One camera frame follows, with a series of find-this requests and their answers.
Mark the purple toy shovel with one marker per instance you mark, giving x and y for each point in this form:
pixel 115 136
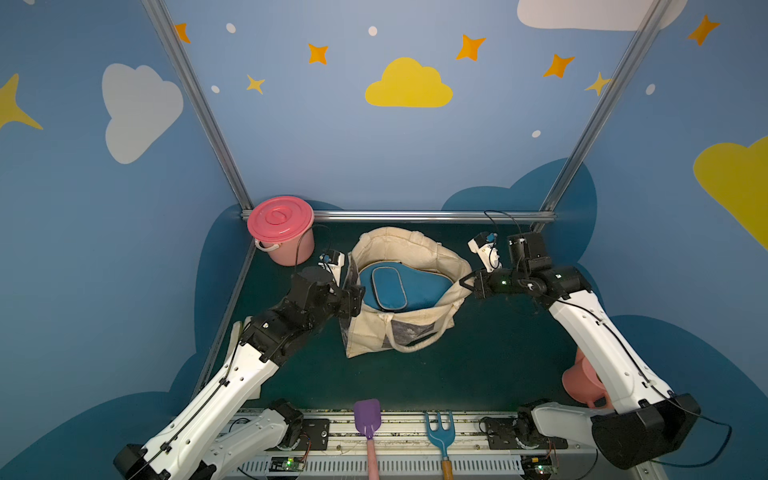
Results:
pixel 367 417

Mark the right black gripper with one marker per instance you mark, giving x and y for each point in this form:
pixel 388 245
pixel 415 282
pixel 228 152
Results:
pixel 482 283

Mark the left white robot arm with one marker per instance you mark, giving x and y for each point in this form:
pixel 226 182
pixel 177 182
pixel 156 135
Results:
pixel 193 446

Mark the pink bucket with lid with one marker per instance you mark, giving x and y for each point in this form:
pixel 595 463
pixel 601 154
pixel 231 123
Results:
pixel 282 228

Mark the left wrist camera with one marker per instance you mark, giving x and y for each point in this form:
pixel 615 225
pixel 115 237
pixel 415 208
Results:
pixel 333 262

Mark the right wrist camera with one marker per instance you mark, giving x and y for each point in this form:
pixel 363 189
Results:
pixel 484 245

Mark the teal toy garden fork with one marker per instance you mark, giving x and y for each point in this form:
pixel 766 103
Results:
pixel 442 436

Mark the blue paddle case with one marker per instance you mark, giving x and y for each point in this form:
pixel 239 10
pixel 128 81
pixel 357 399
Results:
pixel 395 287

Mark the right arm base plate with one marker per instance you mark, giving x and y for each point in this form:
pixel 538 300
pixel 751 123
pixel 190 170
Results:
pixel 511 433

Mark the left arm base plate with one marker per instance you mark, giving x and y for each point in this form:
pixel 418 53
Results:
pixel 312 435

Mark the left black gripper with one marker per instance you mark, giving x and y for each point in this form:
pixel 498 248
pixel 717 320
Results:
pixel 350 294

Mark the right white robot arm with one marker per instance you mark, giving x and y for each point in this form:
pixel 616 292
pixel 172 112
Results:
pixel 643 419

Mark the pink watering can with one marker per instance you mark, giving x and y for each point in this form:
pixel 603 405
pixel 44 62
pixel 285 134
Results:
pixel 582 384

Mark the aluminium front rail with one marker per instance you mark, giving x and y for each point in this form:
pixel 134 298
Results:
pixel 404 452

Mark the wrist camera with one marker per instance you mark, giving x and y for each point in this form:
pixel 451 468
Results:
pixel 484 245
pixel 333 262

